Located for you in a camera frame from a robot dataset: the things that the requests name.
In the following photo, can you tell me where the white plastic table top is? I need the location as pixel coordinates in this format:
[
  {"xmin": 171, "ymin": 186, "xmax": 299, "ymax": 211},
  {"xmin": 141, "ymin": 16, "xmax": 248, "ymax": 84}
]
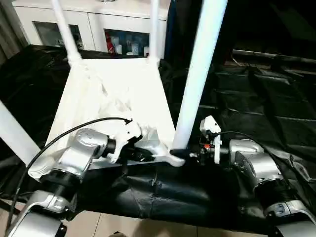
[{"xmin": 27, "ymin": 57, "xmax": 187, "ymax": 181}]

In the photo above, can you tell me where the white plastic table leg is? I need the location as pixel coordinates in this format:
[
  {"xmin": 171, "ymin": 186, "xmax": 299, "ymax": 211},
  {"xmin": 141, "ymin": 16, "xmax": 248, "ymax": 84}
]
[
  {"xmin": 147, "ymin": 0, "xmax": 161, "ymax": 64},
  {"xmin": 51, "ymin": 0, "xmax": 82, "ymax": 64},
  {"xmin": 170, "ymin": 0, "xmax": 229, "ymax": 158},
  {"xmin": 0, "ymin": 100, "xmax": 41, "ymax": 166}
]

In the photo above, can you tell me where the black mat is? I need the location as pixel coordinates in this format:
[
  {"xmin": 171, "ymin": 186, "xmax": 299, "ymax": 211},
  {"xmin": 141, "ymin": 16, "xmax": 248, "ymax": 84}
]
[{"xmin": 0, "ymin": 44, "xmax": 316, "ymax": 233}]

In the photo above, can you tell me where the white cabinet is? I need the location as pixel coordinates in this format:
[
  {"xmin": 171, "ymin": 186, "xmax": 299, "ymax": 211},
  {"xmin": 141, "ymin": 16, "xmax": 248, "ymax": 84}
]
[{"xmin": 12, "ymin": 0, "xmax": 171, "ymax": 57}]

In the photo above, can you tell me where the grey curtain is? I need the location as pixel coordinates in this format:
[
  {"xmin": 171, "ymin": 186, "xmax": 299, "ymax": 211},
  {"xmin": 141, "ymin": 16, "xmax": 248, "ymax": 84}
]
[{"xmin": 0, "ymin": 0, "xmax": 28, "ymax": 62}]

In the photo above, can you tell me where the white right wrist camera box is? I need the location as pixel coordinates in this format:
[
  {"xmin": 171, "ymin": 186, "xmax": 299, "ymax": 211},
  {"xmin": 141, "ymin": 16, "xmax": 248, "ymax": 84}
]
[{"xmin": 199, "ymin": 116, "xmax": 223, "ymax": 164}]

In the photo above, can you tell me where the silver metal rail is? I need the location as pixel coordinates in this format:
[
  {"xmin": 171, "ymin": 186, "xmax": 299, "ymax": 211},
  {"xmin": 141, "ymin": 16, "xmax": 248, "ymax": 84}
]
[{"xmin": 232, "ymin": 49, "xmax": 316, "ymax": 62}]

